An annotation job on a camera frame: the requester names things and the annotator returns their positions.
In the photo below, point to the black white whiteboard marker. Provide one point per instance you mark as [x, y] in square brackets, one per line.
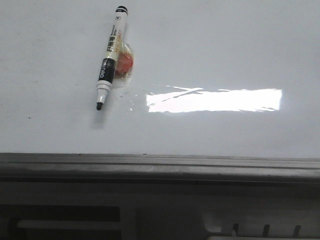
[118, 60]

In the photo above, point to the grey under-table rack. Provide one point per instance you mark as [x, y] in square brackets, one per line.
[158, 211]

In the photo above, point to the white whiteboard with grey frame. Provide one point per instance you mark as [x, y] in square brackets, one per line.
[220, 90]

